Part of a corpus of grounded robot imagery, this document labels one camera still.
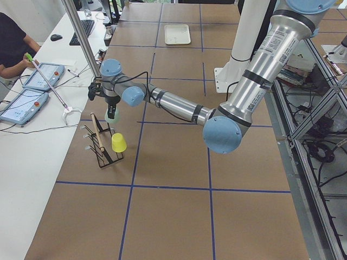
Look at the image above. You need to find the lower teach pendant tablet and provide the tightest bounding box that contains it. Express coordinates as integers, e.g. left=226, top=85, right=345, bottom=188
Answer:
left=1, top=88, right=49, bottom=125

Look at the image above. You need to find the white tray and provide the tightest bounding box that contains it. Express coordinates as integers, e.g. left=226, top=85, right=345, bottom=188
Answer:
left=164, top=24, right=191, bottom=46

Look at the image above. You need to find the teach pendant tablet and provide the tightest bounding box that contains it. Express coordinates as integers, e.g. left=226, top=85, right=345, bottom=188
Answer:
left=22, top=62, right=66, bottom=92
left=1, top=88, right=49, bottom=125

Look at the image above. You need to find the yellow cup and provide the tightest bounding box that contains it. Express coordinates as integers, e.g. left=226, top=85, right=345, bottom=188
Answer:
left=111, top=133, right=127, bottom=153

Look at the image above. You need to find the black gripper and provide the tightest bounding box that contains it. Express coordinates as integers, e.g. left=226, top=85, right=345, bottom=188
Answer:
left=105, top=95, right=120, bottom=119

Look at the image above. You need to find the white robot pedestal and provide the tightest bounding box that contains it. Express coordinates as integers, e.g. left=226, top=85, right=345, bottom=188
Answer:
left=214, top=0, right=277, bottom=93

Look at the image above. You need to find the black computer mouse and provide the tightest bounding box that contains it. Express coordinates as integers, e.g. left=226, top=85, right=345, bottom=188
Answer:
left=50, top=34, right=62, bottom=42

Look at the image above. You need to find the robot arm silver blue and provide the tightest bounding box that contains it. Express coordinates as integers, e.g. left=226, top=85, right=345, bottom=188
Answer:
left=100, top=1, right=333, bottom=154

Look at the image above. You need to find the light green cup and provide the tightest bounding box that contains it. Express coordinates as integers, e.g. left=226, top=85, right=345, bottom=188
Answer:
left=104, top=108, right=120, bottom=124

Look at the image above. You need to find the pink reacher stick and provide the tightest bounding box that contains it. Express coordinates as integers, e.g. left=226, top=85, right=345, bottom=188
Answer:
left=24, top=53, right=82, bottom=126

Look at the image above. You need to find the wooden stick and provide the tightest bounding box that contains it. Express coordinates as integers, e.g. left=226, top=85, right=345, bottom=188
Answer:
left=91, top=113, right=105, bottom=152

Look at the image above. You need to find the black wire cup rack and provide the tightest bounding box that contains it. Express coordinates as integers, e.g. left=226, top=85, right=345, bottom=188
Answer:
left=80, top=120, right=124, bottom=168

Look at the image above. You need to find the stack of books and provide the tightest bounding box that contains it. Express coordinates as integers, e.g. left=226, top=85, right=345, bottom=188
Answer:
left=277, top=54, right=315, bottom=86

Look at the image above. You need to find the black keyboard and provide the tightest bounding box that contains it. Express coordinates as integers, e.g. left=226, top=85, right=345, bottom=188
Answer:
left=69, top=19, right=95, bottom=46

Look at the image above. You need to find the aluminium frame post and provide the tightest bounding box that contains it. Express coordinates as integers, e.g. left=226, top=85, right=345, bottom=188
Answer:
left=62, top=0, right=100, bottom=77

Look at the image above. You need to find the person in black shirt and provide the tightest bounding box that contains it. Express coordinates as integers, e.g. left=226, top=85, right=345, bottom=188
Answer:
left=1, top=13, right=41, bottom=79

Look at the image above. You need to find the upper teach pendant tablet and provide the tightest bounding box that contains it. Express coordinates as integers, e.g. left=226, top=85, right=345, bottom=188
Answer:
left=22, top=62, right=66, bottom=92

